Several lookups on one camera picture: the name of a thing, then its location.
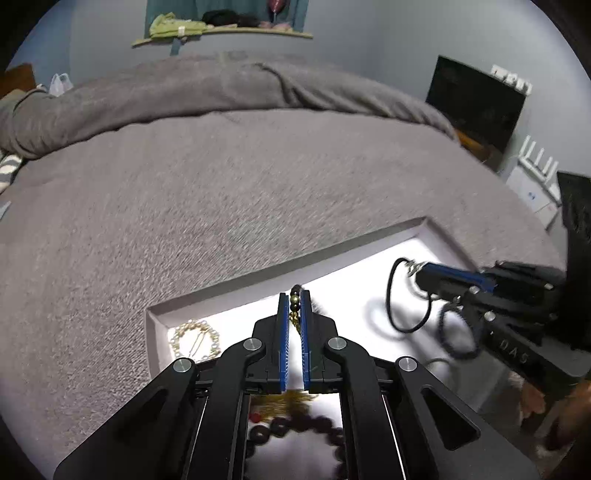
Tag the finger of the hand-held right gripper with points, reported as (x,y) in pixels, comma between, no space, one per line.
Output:
(461,276)
(508,309)

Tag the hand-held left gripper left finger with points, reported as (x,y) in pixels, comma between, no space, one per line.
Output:
(282,341)

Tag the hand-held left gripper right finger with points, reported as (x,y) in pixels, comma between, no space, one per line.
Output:
(305,344)

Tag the grey cardboard box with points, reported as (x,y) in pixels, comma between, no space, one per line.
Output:
(351,286)

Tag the person's right hand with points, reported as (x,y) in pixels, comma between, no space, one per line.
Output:
(533,400)

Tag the white cabinet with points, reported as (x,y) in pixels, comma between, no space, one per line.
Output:
(531,196)

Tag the wooden monitor stand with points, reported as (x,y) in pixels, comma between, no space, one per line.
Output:
(478,147)

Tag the white router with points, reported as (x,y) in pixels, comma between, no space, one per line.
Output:
(540,168)

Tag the black monitor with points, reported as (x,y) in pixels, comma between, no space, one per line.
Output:
(475,101)

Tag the grey blanket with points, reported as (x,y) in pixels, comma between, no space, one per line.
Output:
(161,184)

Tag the light blue sheet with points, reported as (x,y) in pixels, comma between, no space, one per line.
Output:
(3,208)

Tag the pink cloth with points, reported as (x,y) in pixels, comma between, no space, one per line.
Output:
(277,26)

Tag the striped pillow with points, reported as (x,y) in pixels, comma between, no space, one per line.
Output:
(8,173)

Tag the black cloth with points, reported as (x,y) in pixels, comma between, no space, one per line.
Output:
(226,18)

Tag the green cloth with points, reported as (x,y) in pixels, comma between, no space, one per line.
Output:
(173,25)

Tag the white plastic bag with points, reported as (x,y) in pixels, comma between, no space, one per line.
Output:
(60,85)

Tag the wooden headboard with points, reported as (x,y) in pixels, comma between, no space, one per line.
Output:
(18,78)

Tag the wooden wall shelf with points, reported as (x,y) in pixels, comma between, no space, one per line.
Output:
(231,31)

